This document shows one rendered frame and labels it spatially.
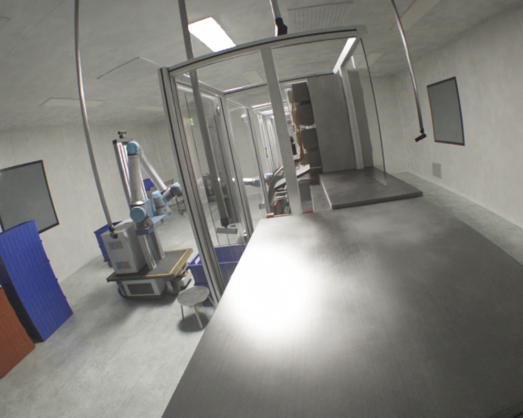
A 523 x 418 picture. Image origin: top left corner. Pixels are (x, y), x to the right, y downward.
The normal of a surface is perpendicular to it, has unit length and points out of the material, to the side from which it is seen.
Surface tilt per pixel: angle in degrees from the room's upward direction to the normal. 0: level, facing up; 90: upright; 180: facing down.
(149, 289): 90
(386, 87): 90
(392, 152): 90
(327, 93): 90
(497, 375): 0
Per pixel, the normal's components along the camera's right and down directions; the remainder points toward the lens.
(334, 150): -0.15, 0.29
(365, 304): -0.19, -0.95
